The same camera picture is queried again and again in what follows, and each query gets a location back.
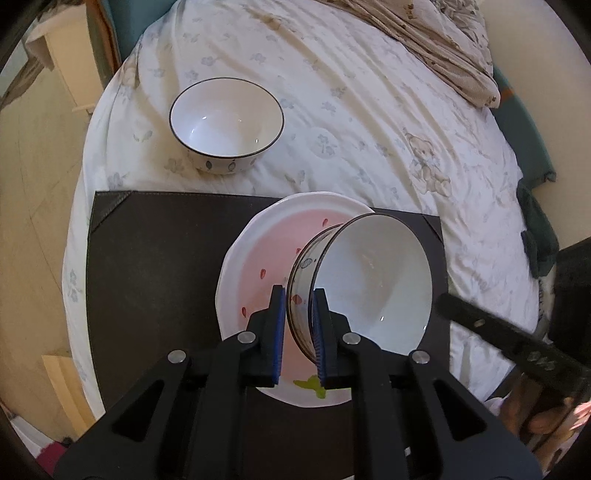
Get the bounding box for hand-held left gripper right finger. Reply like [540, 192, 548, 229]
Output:
[311, 287, 543, 480]

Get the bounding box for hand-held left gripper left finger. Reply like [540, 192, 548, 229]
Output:
[53, 285, 289, 480]

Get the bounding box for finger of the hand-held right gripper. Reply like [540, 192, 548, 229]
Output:
[436, 292, 580, 400]

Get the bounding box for pink strawberry plate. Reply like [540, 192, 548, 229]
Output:
[215, 191, 377, 408]

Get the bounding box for white fish-print bowl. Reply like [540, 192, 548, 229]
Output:
[285, 213, 434, 365]
[168, 78, 286, 176]

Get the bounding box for person's right hand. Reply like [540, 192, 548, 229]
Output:
[519, 394, 585, 450]

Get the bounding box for dark green cloth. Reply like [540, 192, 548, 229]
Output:
[516, 178, 560, 280]

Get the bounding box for black leather mat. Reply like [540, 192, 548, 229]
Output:
[87, 191, 451, 480]

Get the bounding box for white bear-print quilt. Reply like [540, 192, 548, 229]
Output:
[62, 0, 546, 418]

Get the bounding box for pink item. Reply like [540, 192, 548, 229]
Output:
[39, 440, 68, 472]

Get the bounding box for beige patterned blanket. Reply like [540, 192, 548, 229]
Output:
[323, 0, 502, 108]

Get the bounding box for white bedside table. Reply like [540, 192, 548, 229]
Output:
[25, 16, 105, 113]

